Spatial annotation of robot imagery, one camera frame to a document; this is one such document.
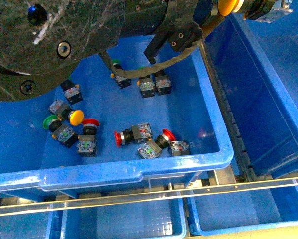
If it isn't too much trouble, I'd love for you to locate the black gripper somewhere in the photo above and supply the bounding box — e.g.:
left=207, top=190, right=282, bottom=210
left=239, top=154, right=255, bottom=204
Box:
left=0, top=0, right=217, bottom=102

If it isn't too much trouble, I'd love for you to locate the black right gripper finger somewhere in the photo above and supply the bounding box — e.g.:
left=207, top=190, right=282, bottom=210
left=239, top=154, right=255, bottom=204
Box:
left=144, top=0, right=203, bottom=64
left=202, top=14, right=225, bottom=34

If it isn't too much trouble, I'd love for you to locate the yellow mushroom push button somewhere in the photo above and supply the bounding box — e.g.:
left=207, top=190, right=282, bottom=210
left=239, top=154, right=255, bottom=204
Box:
left=217, top=0, right=293, bottom=23

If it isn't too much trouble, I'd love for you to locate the green push button upper left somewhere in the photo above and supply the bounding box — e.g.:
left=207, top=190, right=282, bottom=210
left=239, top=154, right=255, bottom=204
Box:
left=60, top=78, right=83, bottom=105

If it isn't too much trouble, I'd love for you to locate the green push button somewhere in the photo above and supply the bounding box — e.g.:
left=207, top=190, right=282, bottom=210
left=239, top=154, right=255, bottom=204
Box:
left=111, top=59, right=132, bottom=89
left=60, top=78, right=83, bottom=105
left=42, top=115, right=78, bottom=148

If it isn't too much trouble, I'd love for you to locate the yellow-tab button top right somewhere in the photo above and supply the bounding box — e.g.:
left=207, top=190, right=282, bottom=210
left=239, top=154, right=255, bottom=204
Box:
left=137, top=74, right=155, bottom=98

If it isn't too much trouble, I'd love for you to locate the blue middle plastic bin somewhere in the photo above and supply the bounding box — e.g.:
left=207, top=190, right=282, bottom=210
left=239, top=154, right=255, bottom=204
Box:
left=205, top=14, right=298, bottom=178

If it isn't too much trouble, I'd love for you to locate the blue plastic bin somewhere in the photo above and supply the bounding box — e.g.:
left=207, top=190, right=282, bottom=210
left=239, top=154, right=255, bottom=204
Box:
left=0, top=49, right=234, bottom=201
left=205, top=14, right=298, bottom=178

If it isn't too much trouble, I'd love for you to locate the green push button top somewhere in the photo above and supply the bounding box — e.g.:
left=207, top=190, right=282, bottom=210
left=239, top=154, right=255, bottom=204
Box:
left=111, top=59, right=132, bottom=89

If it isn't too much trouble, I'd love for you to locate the yellow push button lying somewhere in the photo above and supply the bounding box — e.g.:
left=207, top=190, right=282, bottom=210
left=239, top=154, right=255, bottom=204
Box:
left=48, top=100, right=84, bottom=126

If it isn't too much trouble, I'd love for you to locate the green push button lower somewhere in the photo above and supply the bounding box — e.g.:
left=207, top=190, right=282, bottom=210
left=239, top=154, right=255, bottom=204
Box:
left=42, top=115, right=78, bottom=148

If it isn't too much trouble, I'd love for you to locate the blue left plastic bin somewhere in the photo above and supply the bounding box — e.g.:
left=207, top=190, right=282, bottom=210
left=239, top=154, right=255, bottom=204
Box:
left=0, top=49, right=234, bottom=201

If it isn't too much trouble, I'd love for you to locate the red push button right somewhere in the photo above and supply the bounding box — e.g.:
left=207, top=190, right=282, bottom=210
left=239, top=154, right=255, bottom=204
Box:
left=114, top=122, right=153, bottom=148

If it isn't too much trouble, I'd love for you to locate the red push button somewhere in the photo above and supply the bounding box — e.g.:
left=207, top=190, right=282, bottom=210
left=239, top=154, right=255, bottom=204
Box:
left=77, top=118, right=100, bottom=157
left=114, top=122, right=153, bottom=148

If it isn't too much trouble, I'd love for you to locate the red push button centre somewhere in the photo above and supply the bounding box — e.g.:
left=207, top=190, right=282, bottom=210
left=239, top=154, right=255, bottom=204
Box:
left=77, top=118, right=100, bottom=157

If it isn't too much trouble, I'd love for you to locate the contact block right edge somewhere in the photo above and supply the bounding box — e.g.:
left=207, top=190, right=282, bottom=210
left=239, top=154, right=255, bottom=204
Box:
left=155, top=128, right=190, bottom=157

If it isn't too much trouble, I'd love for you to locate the contact block lower right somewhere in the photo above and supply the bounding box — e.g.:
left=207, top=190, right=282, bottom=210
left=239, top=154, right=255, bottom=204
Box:
left=137, top=140, right=162, bottom=159

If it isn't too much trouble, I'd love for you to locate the blue lower shelf bin left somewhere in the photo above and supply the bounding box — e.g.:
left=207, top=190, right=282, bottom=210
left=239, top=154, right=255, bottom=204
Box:
left=46, top=199, right=187, bottom=239

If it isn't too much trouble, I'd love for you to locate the blue shelf bin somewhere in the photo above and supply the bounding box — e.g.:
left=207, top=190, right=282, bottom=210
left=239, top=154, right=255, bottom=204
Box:
left=46, top=199, right=187, bottom=239
left=187, top=186, right=298, bottom=236

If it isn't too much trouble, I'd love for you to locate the blue lower shelf bin right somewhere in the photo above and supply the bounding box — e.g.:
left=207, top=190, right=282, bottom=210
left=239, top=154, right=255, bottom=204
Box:
left=187, top=186, right=298, bottom=236

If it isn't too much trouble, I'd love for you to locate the black sleeved cable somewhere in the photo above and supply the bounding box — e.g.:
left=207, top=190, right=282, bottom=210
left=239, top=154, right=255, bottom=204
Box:
left=99, top=41, right=201, bottom=79

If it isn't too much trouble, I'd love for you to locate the metal roller rack frame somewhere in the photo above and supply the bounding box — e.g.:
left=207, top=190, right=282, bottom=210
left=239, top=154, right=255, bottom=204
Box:
left=0, top=165, right=298, bottom=216

